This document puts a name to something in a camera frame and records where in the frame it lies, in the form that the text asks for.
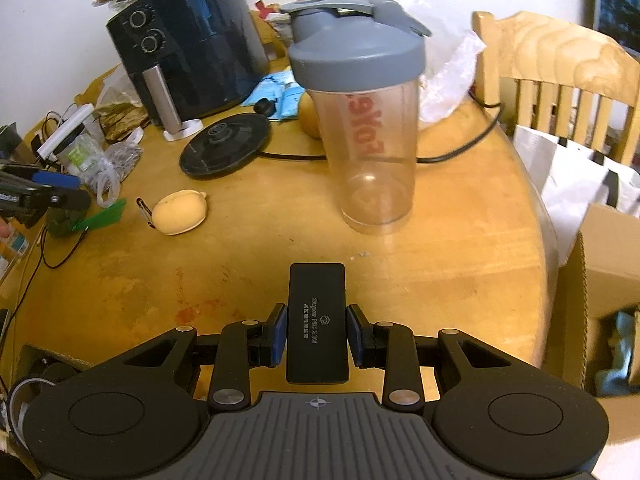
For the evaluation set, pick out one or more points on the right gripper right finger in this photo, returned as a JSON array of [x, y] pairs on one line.
[[390, 347]]

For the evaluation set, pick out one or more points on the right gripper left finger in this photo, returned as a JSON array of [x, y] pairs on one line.
[[240, 347]]

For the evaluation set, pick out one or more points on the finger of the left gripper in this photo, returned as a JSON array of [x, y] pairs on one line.
[[56, 179], [75, 199]]

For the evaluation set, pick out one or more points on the black rectangular device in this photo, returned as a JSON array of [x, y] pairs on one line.
[[316, 350]]

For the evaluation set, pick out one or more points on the green net bag of balls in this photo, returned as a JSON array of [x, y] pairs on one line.
[[62, 222]]

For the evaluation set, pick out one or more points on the plastic tub with green label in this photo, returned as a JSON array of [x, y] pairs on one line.
[[81, 156]]

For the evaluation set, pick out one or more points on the clear bag of seeds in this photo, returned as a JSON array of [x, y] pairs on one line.
[[113, 167]]

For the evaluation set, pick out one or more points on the peach earbud case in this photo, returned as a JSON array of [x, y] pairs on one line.
[[180, 212]]

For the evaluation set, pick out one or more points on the black kettle base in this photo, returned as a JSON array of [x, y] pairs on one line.
[[225, 146]]

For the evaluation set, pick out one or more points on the black air fryer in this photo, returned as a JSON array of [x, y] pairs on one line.
[[209, 52]]

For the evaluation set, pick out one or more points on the cardboard box right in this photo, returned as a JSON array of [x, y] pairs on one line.
[[599, 280]]

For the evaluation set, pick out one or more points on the blue wet wipes pack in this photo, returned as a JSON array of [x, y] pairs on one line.
[[277, 96]]

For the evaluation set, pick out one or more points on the apple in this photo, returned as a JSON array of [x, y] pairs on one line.
[[308, 117]]

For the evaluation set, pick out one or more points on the white paper bag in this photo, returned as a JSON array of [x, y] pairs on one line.
[[570, 177]]

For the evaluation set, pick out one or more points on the clear shaker bottle grey lid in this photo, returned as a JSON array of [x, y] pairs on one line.
[[361, 62]]

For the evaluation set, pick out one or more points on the white plastic bag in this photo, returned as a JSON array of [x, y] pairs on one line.
[[451, 58]]

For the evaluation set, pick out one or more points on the wooden chair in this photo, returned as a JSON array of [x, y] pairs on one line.
[[567, 78]]

